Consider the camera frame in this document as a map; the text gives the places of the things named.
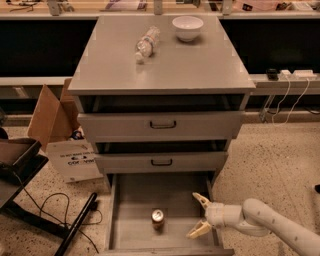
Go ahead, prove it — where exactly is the white hanging cable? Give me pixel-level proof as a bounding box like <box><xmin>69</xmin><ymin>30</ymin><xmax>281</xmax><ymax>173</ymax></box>
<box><xmin>270</xmin><ymin>78</ymin><xmax>312</xmax><ymax>127</ymax></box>

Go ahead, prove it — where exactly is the black cart frame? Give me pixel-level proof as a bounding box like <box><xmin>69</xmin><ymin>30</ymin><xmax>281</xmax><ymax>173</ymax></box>
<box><xmin>0</xmin><ymin>128</ymin><xmax>97</xmax><ymax>256</ymax></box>

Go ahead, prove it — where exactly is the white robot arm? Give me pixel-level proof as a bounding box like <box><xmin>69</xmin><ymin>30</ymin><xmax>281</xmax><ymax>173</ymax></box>
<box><xmin>186</xmin><ymin>192</ymin><xmax>320</xmax><ymax>256</ymax></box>

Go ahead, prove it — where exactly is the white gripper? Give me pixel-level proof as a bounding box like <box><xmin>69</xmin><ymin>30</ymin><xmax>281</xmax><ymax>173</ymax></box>
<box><xmin>186</xmin><ymin>192</ymin><xmax>244</xmax><ymax>239</ymax></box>

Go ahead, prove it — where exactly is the white ceramic bowl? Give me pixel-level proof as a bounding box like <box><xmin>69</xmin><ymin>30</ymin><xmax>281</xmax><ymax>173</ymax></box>
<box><xmin>172</xmin><ymin>16</ymin><xmax>204</xmax><ymax>42</ymax></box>

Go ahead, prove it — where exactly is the clear plastic water bottle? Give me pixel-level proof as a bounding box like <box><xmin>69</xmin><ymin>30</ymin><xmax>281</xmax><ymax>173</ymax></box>
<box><xmin>135</xmin><ymin>26</ymin><xmax>160</xmax><ymax>64</ymax></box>

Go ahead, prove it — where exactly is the orange soda can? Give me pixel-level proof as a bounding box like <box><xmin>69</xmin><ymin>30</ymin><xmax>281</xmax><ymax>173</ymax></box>
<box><xmin>151</xmin><ymin>209</ymin><xmax>164</xmax><ymax>230</ymax></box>

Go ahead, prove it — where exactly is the grey top drawer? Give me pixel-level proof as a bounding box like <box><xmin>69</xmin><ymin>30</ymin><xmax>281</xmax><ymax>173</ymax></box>
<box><xmin>78</xmin><ymin>111</ymin><xmax>243</xmax><ymax>143</ymax></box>

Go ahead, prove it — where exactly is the grey middle drawer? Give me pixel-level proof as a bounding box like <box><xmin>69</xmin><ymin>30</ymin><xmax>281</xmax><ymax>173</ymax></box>
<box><xmin>95</xmin><ymin>152</ymin><xmax>227</xmax><ymax>174</ymax></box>

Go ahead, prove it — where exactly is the grey drawer cabinet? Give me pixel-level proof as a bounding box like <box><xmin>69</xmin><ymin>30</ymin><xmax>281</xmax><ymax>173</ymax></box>
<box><xmin>67</xmin><ymin>14</ymin><xmax>257</xmax><ymax>188</ymax></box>

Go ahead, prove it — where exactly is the grey open bottom drawer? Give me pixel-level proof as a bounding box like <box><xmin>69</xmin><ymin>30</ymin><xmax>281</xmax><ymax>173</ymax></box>
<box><xmin>99</xmin><ymin>172</ymin><xmax>234</xmax><ymax>256</ymax></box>

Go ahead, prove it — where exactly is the brown cardboard box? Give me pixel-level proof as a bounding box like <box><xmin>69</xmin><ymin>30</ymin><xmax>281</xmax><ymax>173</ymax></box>
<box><xmin>27</xmin><ymin>78</ymin><xmax>80</xmax><ymax>152</ymax></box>

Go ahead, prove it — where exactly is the black power adapter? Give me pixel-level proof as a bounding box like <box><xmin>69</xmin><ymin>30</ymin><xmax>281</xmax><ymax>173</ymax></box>
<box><xmin>266</xmin><ymin>69</ymin><xmax>279</xmax><ymax>81</ymax></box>

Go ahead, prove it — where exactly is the white power strip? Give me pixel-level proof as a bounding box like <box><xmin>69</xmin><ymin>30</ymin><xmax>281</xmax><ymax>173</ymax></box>
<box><xmin>280</xmin><ymin>70</ymin><xmax>317</xmax><ymax>80</ymax></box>

